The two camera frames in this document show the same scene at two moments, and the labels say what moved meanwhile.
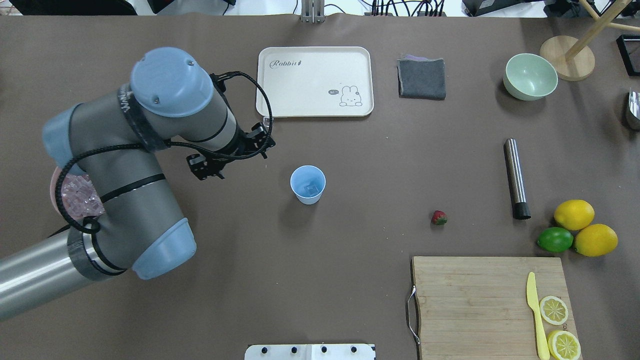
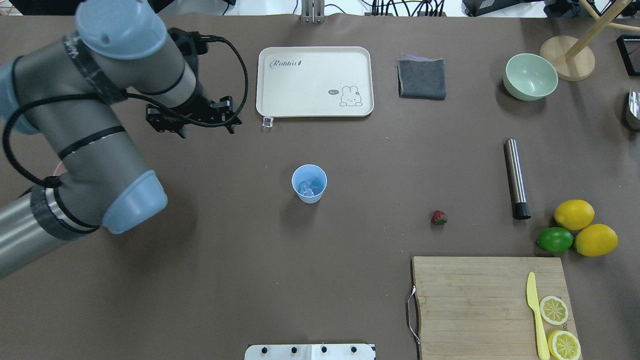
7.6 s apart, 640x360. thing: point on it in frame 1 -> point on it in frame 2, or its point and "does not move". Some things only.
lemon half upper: [563, 345] does not move
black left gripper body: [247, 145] -> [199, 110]
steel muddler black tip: [516, 181] does not move
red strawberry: [439, 217] does not move
